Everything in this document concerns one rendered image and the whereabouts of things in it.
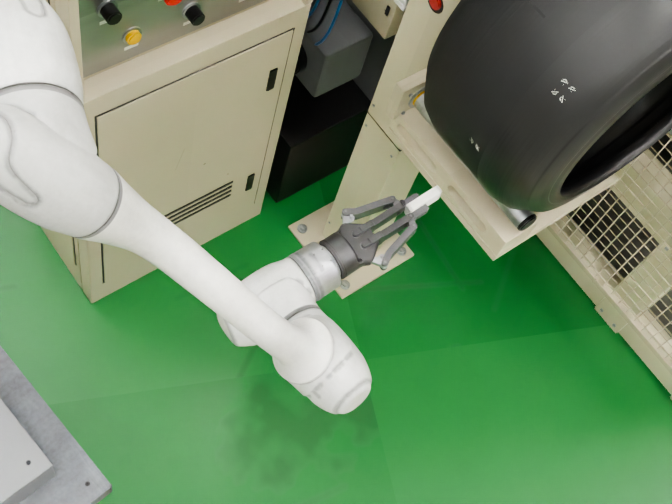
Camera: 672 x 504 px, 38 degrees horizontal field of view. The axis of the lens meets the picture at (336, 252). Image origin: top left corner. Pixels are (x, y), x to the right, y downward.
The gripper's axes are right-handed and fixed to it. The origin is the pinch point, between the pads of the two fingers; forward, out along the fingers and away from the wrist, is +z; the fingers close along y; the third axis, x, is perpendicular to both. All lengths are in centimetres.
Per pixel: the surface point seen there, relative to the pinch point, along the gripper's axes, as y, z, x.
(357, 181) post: 34, 19, 69
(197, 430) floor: 9, -47, 97
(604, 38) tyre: -4.7, 22.8, -36.6
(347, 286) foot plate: 21, 10, 103
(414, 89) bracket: 23.7, 18.6, 11.2
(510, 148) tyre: -5.7, 9.7, -18.2
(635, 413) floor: -54, 58, 112
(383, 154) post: 30, 22, 50
